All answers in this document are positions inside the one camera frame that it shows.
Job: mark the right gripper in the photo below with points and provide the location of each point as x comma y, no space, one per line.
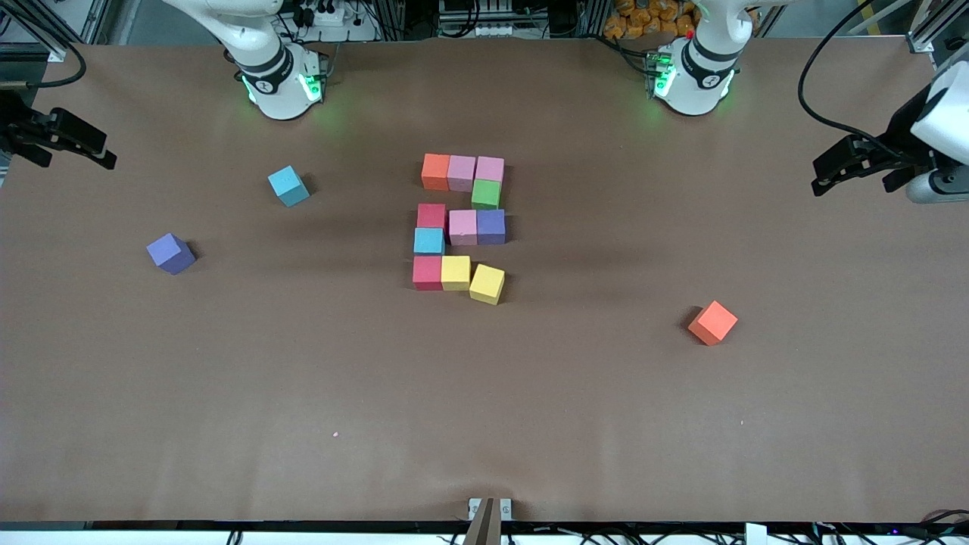
17,126

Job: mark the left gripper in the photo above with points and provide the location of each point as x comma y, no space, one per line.
900,135

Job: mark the purple foam cube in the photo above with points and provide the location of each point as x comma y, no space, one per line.
491,227
171,253

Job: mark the orange foam cube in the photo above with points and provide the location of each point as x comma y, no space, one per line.
436,172
712,322

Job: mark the crimson foam cube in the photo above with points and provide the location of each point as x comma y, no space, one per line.
427,273
431,216

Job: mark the pink foam cube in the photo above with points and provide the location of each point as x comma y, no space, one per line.
490,169
463,227
462,173

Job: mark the cyan foam cube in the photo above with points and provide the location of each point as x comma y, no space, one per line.
429,241
288,185

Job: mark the green foam cube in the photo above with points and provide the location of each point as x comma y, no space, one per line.
487,194

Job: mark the yellow foam cube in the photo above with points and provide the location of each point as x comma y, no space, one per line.
456,273
487,284

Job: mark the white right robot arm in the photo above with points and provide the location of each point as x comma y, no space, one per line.
276,83

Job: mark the bag of orange items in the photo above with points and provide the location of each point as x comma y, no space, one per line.
643,19

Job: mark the white power strip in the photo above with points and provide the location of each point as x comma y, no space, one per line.
333,17

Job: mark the grey electronics rack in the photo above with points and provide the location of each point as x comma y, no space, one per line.
484,23

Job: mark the brown table cover sheet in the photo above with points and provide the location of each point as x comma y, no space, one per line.
484,393

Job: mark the aluminium frame post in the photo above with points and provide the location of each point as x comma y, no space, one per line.
927,34
45,30

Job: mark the metal bracket with wooden strip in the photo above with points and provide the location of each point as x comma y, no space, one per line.
490,522

